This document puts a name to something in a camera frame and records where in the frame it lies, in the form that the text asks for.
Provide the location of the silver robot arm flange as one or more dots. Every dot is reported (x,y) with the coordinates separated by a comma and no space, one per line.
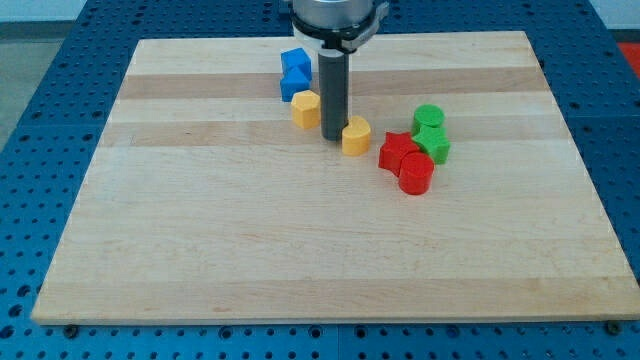
(334,27)

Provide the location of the blue triangle block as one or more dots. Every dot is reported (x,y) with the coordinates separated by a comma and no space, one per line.
(293,81)

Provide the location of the blue cube block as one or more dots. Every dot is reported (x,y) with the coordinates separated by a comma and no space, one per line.
(296,58)

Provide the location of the yellow heart block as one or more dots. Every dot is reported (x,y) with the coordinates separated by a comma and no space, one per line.
(356,136)

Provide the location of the yellow hexagon block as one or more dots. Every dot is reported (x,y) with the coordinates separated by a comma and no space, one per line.
(305,107)

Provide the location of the red star block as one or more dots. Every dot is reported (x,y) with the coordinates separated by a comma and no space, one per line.
(394,149)

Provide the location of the red cylinder block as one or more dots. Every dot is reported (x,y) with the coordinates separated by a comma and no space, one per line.
(416,173)

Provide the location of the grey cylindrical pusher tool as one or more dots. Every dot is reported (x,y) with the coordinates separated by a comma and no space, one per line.
(333,76)

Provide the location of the green star block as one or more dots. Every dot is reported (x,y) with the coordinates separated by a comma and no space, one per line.
(434,142)

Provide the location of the green cylinder block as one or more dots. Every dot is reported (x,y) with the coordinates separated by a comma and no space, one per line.
(427,115)

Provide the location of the wooden board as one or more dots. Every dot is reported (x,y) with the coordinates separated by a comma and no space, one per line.
(204,203)

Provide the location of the blue perforated table plate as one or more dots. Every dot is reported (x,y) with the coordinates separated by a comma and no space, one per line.
(45,158)

